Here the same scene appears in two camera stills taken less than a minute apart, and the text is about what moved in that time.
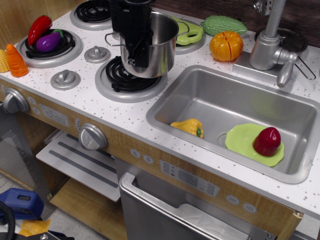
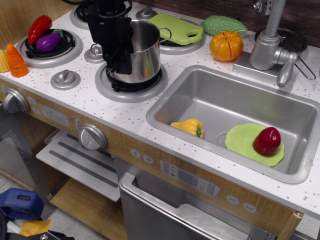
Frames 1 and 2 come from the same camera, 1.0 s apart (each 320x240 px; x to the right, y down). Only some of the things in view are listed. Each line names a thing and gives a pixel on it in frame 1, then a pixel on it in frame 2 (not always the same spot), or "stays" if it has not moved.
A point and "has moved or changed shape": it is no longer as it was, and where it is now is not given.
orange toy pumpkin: x=226 y=46 stays
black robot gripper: x=132 y=19 -> x=110 y=27
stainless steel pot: x=166 y=29 has moved or changed shape
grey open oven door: x=17 y=168 stays
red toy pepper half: x=267 y=141 stays
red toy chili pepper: x=38 y=27 stays
